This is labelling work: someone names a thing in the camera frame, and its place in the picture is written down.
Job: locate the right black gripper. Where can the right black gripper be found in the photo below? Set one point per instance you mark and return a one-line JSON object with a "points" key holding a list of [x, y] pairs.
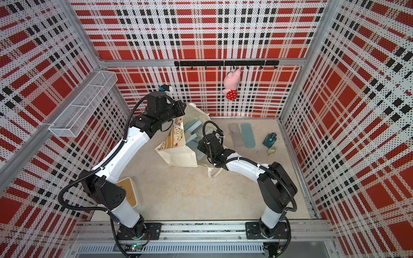
{"points": [[201, 147]]}

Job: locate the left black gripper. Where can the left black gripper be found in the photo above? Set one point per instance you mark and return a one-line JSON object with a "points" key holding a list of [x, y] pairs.
{"points": [[180, 110]]}

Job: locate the grey pencil case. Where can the grey pencil case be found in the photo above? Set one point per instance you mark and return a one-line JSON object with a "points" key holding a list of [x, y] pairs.
{"points": [[236, 135]]}

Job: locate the cream floral canvas bag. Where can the cream floral canvas bag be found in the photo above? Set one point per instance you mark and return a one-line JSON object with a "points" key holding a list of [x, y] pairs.
{"points": [[176, 152]]}

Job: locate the teal pencil case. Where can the teal pencil case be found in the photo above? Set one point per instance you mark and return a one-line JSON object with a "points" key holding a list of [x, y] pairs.
{"points": [[248, 136]]}

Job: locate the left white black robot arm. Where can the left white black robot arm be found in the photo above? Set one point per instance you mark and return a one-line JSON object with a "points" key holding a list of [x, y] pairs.
{"points": [[100, 183]]}

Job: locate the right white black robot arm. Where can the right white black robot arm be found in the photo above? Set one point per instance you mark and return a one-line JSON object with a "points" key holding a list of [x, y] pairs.
{"points": [[276, 186]]}

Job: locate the light blue box in bag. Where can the light blue box in bag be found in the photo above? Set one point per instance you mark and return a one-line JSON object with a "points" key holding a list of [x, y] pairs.
{"points": [[189, 130]]}

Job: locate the teal alarm clock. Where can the teal alarm clock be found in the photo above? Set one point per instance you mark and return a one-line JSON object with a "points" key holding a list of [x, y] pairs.
{"points": [[269, 140]]}

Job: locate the pink plush pig toy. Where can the pink plush pig toy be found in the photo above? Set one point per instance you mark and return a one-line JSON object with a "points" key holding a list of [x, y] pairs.
{"points": [[231, 83]]}

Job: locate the white box wooden lid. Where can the white box wooden lid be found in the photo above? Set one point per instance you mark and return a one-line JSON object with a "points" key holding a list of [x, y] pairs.
{"points": [[131, 192]]}

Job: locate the white wire mesh shelf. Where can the white wire mesh shelf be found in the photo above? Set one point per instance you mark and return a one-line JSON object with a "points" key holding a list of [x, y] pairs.
{"points": [[76, 115]]}

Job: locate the black wall hook rail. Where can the black wall hook rail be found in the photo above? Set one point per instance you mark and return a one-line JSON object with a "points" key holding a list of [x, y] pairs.
{"points": [[227, 63]]}

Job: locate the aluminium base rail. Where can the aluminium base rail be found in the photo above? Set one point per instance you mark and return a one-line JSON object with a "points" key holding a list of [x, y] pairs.
{"points": [[224, 238]]}

